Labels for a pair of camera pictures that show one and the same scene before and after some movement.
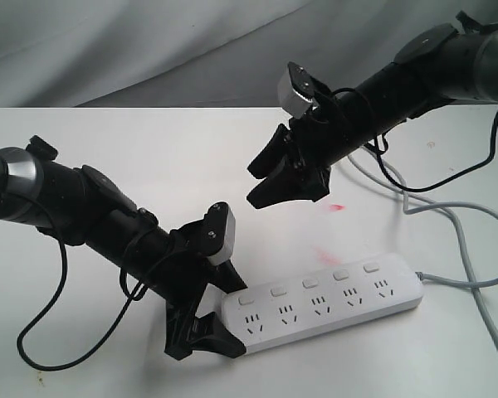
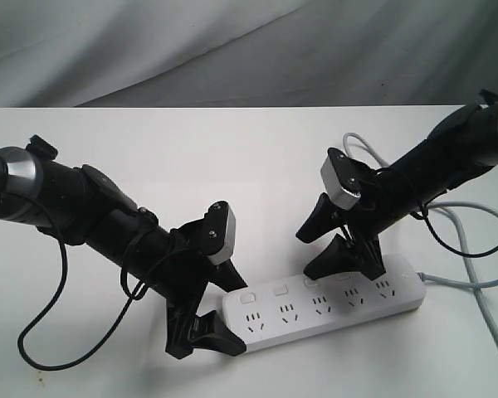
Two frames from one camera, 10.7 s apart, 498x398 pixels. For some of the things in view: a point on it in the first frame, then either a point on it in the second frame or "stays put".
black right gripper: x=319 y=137 to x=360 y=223
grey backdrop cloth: x=50 y=54 stays put
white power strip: x=275 y=313 stays put
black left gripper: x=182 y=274 stays put
